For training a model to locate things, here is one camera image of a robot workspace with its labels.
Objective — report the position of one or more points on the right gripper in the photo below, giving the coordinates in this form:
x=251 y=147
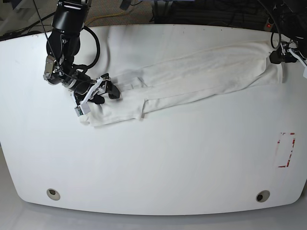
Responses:
x=112 y=91

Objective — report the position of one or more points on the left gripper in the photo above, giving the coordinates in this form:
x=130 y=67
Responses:
x=285 y=56

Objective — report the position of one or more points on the white printed T-shirt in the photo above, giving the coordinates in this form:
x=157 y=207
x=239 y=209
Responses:
x=187 y=79

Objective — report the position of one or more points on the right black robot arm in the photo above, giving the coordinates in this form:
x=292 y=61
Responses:
x=63 y=45

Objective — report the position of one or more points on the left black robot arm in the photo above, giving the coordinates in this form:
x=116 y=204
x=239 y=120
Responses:
x=290 y=21

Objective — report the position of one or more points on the red tape rectangle marker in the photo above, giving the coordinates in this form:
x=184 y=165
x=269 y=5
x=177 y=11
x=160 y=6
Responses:
x=284 y=149

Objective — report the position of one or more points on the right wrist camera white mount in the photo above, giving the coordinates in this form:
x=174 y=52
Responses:
x=92 y=94

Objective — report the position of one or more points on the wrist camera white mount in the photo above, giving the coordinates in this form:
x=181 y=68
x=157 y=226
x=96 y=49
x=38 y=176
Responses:
x=294 y=52
x=92 y=94

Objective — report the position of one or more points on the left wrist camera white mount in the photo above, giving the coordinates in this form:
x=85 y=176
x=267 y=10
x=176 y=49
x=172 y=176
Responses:
x=294 y=52

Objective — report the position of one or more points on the left table cable grommet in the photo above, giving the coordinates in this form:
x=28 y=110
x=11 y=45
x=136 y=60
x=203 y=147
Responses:
x=53 y=194

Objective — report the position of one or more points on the table cable grommet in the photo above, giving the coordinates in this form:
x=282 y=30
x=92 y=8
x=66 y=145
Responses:
x=53 y=194
x=263 y=196

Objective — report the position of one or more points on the right table cable grommet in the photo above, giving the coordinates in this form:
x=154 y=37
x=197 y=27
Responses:
x=263 y=196

